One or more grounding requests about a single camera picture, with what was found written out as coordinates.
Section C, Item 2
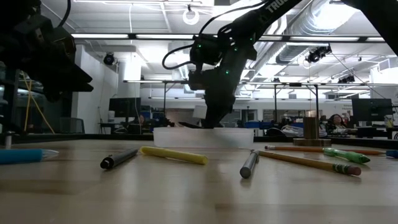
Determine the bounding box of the brass cylinder stand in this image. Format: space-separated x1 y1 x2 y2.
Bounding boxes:
292 116 332 147

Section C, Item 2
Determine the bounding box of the overhead frame light bar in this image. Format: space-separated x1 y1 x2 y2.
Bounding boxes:
71 32 386 44

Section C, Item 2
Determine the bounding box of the thick yellow highlighter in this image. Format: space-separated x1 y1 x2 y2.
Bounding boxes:
139 146 210 166

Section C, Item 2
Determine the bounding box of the grey clear-barrel pen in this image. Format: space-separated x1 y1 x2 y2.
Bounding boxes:
239 149 260 179

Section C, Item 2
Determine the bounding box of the blue pen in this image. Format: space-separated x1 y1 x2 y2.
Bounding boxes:
0 148 60 165

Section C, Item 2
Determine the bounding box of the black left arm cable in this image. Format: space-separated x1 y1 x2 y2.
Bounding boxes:
55 0 73 29

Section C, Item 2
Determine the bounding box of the white ceiling ring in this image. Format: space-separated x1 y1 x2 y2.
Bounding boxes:
182 7 200 26

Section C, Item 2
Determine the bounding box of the white lamp shade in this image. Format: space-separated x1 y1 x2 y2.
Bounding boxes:
192 105 206 120

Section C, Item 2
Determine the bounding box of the black workstation frame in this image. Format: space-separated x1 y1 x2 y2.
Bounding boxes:
273 82 320 119
162 80 206 127

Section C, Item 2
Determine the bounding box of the person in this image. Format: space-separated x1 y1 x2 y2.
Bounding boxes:
325 113 348 133

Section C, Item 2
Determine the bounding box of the silver table bolt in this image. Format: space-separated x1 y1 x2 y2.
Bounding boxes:
4 130 15 149

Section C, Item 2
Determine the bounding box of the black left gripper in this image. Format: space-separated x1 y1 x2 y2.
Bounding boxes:
0 15 94 103

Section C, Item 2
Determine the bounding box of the clear plastic supply box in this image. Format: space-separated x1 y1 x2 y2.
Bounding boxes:
153 126 255 149

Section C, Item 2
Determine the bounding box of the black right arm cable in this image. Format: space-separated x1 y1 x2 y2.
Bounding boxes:
161 0 268 71

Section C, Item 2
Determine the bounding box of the black frame handle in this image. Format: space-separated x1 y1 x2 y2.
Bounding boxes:
267 127 284 139

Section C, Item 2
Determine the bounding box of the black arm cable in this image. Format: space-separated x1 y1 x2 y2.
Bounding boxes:
55 0 73 29
161 0 268 71

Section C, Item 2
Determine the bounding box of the yellow pencil green ferrule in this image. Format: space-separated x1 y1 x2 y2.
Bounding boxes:
253 149 363 177

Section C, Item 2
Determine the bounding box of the grey mesh chair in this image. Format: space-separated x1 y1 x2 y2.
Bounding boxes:
58 117 85 134

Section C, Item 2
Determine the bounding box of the black ceiling camera cluster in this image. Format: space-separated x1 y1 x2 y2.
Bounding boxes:
305 45 332 63

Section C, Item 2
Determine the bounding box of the dark grey capped pen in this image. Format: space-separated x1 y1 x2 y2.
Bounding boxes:
99 147 139 170

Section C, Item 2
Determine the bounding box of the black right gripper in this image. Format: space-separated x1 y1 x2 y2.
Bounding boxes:
188 58 242 129

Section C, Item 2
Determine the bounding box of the orange pencil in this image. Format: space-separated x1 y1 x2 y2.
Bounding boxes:
264 145 387 156

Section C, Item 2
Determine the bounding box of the green pen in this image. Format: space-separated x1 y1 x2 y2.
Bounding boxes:
322 147 371 165

